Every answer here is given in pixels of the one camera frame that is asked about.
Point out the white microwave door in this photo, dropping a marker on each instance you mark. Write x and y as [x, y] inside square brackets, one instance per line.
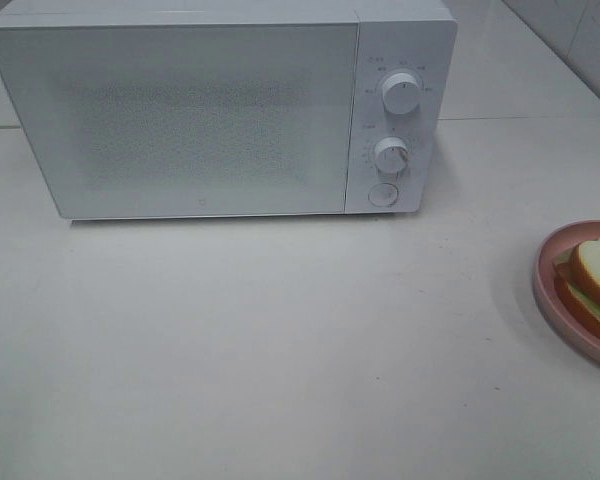
[186, 121]

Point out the toy sandwich with bread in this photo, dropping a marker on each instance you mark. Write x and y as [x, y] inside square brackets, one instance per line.
[577, 283]

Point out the pink round plate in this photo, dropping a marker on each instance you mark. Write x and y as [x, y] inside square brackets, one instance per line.
[547, 300]

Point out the upper white microwave knob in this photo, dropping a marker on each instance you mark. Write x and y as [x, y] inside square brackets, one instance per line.
[401, 92]

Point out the white microwave oven body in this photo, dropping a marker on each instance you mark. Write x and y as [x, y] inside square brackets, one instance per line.
[187, 109]

